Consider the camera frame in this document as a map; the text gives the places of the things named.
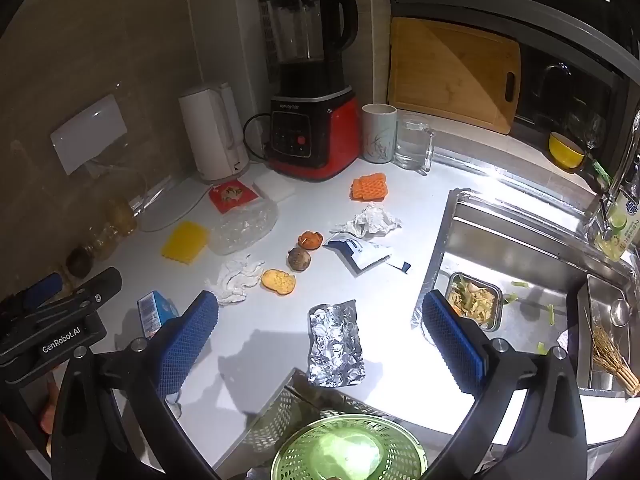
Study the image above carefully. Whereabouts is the yellow foam fruit net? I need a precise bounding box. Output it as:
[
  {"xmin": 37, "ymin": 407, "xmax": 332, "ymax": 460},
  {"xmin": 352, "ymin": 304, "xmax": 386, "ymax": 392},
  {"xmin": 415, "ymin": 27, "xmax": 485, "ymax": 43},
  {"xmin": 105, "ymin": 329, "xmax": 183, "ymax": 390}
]
[{"xmin": 160, "ymin": 221, "xmax": 208, "ymax": 264}]

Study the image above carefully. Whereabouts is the orange peel slice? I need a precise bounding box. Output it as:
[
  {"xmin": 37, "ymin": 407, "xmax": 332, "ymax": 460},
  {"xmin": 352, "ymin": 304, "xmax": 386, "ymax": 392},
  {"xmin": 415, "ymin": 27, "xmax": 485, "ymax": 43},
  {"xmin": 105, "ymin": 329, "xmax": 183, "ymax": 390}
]
[{"xmin": 260, "ymin": 269, "xmax": 296, "ymax": 296}]

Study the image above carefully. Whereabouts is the red snack wrapper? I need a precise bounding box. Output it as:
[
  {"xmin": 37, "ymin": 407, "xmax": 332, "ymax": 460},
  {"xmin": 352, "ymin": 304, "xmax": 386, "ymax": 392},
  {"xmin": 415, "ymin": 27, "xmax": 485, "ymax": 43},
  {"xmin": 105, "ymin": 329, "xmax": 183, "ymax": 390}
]
[{"xmin": 208, "ymin": 180, "xmax": 258, "ymax": 214}]

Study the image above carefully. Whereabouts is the clear plastic bag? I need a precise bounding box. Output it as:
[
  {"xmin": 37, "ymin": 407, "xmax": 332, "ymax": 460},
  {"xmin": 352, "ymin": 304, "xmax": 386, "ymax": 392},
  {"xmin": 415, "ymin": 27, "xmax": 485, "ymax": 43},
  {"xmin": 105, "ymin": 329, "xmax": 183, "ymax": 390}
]
[{"xmin": 207, "ymin": 198, "xmax": 279, "ymax": 256}]

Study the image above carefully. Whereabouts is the aluminium foil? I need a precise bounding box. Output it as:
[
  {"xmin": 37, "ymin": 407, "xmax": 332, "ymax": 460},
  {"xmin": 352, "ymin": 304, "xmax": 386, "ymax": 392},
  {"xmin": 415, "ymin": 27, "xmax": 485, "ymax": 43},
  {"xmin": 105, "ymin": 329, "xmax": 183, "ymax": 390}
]
[{"xmin": 306, "ymin": 300, "xmax": 366, "ymax": 388}]

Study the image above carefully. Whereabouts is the blue white torn packet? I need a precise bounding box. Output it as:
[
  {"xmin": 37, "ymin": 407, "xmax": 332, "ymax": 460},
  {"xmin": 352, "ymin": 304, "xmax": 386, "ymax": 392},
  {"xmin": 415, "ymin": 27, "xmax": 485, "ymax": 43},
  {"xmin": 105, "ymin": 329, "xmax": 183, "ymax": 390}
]
[{"xmin": 323, "ymin": 233, "xmax": 390, "ymax": 275}]

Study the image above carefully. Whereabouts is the white sponge block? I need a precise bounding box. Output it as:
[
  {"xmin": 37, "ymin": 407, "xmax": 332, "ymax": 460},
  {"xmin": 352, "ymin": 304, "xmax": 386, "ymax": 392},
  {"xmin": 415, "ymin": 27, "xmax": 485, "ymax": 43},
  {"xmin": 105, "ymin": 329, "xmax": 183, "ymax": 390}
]
[{"xmin": 253, "ymin": 170, "xmax": 295, "ymax": 203}]

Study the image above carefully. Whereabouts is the green plastic trash basket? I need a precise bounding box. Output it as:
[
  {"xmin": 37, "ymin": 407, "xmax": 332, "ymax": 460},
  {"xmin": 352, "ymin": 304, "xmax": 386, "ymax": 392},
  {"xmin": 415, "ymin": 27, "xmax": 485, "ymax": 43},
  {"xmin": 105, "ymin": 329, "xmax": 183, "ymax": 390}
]
[{"xmin": 270, "ymin": 414, "xmax": 427, "ymax": 480}]

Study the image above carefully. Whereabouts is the blue white milk carton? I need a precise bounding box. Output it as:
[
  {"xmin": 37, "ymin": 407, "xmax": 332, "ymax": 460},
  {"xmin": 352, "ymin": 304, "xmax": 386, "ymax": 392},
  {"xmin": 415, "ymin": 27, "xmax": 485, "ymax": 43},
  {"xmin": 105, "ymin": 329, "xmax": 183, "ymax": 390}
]
[{"xmin": 137, "ymin": 290, "xmax": 179, "ymax": 339}]

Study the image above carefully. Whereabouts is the straw pot brush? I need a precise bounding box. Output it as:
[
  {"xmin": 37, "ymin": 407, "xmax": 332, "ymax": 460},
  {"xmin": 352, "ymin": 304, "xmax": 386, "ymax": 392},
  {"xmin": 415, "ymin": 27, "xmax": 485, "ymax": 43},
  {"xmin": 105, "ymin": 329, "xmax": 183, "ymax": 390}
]
[{"xmin": 590, "ymin": 314, "xmax": 639, "ymax": 398}]

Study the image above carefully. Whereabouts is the stainless steel sink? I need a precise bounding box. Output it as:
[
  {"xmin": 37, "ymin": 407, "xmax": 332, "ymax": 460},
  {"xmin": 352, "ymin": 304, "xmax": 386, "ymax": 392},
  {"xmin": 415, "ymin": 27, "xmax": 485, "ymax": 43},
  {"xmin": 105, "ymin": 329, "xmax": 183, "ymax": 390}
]
[{"xmin": 421, "ymin": 188, "xmax": 639, "ymax": 396}]

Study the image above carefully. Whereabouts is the metal food container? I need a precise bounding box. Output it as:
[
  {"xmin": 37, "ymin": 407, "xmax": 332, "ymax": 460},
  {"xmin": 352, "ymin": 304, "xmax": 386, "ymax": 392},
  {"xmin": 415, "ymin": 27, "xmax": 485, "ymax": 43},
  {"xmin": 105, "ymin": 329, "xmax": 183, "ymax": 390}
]
[{"xmin": 445, "ymin": 272, "xmax": 503, "ymax": 332}]

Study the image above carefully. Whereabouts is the brown taro root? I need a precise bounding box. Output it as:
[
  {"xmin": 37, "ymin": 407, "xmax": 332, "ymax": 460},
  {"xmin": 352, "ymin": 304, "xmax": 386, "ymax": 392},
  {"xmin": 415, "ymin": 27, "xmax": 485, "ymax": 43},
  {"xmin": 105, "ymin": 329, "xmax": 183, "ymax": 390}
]
[{"xmin": 288, "ymin": 247, "xmax": 311, "ymax": 272}]

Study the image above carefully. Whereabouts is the orange peel cup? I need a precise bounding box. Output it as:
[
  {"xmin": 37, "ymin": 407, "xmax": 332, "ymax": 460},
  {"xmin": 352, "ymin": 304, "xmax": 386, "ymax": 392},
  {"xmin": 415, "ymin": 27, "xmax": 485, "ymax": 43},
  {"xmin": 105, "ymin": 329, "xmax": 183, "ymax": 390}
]
[{"xmin": 297, "ymin": 231, "xmax": 323, "ymax": 252}]

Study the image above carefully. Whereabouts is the white electric kettle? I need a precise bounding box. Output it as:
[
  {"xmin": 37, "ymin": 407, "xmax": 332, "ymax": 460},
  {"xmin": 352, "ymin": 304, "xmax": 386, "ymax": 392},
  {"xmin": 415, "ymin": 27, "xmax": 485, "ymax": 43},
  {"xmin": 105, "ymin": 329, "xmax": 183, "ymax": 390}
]
[{"xmin": 178, "ymin": 82, "xmax": 250, "ymax": 183}]

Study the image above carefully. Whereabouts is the green dish soap bottle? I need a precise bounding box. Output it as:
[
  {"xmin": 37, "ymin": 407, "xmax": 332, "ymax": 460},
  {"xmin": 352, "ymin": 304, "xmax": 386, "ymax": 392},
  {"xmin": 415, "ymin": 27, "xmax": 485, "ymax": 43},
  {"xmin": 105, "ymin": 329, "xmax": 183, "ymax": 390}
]
[{"xmin": 596, "ymin": 191, "xmax": 639, "ymax": 261}]

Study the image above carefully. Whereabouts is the crumpled white tissue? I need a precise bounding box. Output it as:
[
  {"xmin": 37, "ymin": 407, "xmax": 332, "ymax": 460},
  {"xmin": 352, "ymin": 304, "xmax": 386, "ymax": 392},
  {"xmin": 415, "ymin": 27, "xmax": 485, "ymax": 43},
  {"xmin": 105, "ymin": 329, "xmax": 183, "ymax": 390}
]
[{"xmin": 330, "ymin": 204, "xmax": 401, "ymax": 238}]

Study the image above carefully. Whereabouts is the yellow bowl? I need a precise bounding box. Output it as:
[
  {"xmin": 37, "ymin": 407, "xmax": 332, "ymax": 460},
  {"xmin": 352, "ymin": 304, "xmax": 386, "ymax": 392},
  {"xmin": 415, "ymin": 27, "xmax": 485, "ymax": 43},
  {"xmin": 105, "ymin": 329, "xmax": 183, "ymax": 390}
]
[{"xmin": 548, "ymin": 131, "xmax": 585, "ymax": 170}]

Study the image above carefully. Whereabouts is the orange foam fruit net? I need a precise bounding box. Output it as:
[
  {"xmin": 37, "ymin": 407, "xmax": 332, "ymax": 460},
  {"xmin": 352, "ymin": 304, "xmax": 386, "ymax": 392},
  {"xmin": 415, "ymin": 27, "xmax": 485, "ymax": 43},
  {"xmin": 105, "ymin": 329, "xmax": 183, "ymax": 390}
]
[{"xmin": 350, "ymin": 172, "xmax": 388, "ymax": 202}]

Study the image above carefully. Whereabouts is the clear glass pitcher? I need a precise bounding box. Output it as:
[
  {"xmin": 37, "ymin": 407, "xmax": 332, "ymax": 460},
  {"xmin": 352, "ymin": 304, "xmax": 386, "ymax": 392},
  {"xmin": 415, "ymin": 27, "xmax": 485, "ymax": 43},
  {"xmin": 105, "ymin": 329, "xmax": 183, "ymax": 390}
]
[{"xmin": 394, "ymin": 116, "xmax": 434, "ymax": 176}]

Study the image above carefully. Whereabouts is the white ceramic cup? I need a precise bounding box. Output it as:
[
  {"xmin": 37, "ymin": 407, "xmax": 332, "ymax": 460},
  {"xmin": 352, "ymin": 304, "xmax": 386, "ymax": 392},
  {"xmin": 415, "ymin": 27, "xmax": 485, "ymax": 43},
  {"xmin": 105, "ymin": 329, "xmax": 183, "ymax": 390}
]
[{"xmin": 361, "ymin": 103, "xmax": 398, "ymax": 164}]

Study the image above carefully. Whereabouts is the wooden cutting board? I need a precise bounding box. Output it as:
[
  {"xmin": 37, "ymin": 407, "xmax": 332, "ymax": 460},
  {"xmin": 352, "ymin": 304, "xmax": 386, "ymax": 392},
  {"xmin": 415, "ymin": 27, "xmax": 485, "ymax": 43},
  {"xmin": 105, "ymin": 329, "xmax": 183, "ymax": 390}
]
[{"xmin": 387, "ymin": 18, "xmax": 521, "ymax": 134}]

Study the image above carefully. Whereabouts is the white kettle power cable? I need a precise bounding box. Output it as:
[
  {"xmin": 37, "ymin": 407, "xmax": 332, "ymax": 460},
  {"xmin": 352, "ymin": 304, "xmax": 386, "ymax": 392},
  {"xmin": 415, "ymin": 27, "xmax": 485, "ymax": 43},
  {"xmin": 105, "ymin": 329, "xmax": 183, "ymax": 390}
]
[{"xmin": 134, "ymin": 184, "xmax": 214, "ymax": 234}]

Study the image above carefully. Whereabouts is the white wall socket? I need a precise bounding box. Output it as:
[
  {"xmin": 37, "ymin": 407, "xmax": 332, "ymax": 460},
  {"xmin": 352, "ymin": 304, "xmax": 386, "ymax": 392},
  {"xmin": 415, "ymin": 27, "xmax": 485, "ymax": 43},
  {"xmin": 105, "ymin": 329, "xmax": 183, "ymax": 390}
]
[{"xmin": 50, "ymin": 94, "xmax": 128, "ymax": 176}]

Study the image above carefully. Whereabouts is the black blender power cable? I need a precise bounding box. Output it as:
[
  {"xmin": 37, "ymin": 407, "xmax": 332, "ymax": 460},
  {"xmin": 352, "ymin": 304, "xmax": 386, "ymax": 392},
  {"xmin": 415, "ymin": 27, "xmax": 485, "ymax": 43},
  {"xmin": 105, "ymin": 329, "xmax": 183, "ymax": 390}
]
[{"xmin": 242, "ymin": 112, "xmax": 274, "ymax": 162}]

